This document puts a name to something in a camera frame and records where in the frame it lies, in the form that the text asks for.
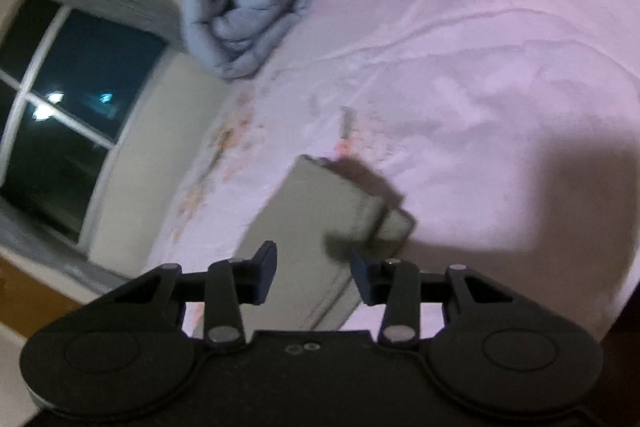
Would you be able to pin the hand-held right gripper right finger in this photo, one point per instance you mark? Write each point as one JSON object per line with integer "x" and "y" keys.
{"x": 361, "y": 277}

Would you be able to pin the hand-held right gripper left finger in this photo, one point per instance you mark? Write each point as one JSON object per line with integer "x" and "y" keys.
{"x": 266, "y": 272}

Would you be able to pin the grey-beige towel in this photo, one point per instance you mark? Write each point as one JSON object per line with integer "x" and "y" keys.
{"x": 310, "y": 217}

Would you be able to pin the pink floral bed sheet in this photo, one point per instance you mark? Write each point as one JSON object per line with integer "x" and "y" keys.
{"x": 500, "y": 57}

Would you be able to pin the rolled light blue quilt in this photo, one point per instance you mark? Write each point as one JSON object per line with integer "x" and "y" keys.
{"x": 235, "y": 7}

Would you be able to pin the window with white frame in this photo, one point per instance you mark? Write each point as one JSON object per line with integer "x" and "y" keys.
{"x": 75, "y": 97}

